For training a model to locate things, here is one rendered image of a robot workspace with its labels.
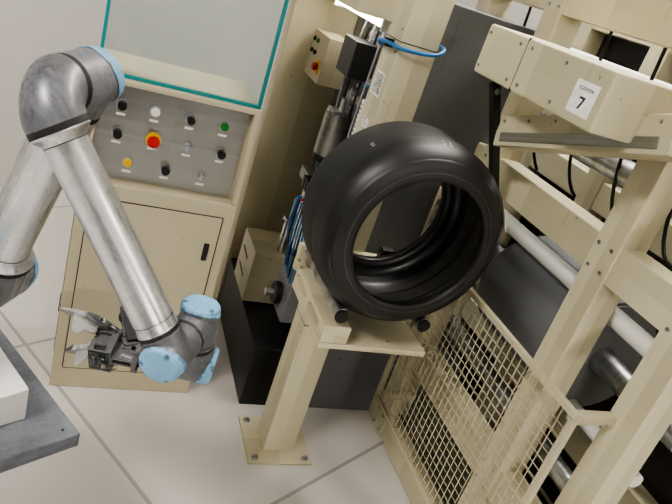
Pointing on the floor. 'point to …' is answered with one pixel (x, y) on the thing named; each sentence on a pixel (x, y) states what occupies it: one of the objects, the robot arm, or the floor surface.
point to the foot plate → (270, 450)
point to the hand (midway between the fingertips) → (63, 327)
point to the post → (408, 75)
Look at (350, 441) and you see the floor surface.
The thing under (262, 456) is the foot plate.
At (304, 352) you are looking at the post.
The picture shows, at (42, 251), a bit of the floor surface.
